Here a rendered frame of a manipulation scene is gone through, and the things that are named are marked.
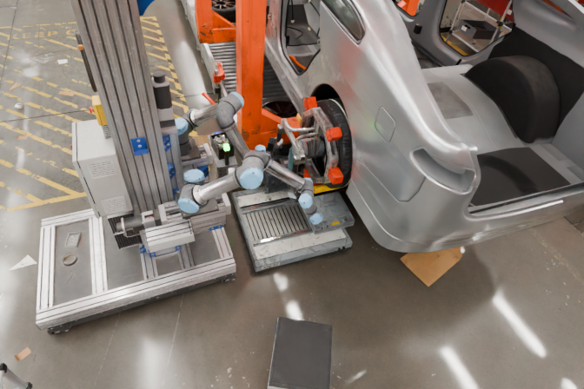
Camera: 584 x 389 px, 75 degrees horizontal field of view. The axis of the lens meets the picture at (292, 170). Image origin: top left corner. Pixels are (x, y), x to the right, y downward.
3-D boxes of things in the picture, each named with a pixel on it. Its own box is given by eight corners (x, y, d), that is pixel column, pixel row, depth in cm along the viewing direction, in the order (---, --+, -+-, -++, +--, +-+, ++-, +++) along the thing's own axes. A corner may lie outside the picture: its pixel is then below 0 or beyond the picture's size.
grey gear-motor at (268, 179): (308, 192, 351) (312, 165, 327) (263, 201, 339) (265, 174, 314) (301, 178, 363) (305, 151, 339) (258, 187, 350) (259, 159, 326)
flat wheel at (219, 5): (253, 17, 568) (253, 1, 551) (225, 32, 525) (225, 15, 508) (217, 4, 588) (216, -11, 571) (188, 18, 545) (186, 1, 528)
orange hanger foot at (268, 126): (316, 140, 337) (322, 108, 313) (260, 148, 322) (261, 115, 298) (309, 128, 348) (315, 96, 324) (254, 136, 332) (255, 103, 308)
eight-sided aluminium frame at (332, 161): (329, 196, 282) (343, 141, 244) (321, 198, 280) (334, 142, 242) (303, 149, 318) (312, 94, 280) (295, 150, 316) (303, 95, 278)
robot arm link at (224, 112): (219, 108, 223) (257, 174, 246) (228, 100, 230) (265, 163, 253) (205, 113, 230) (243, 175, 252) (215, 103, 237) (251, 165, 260)
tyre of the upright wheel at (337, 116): (349, 194, 308) (386, 162, 249) (323, 201, 301) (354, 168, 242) (325, 123, 329) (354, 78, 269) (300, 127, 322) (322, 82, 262)
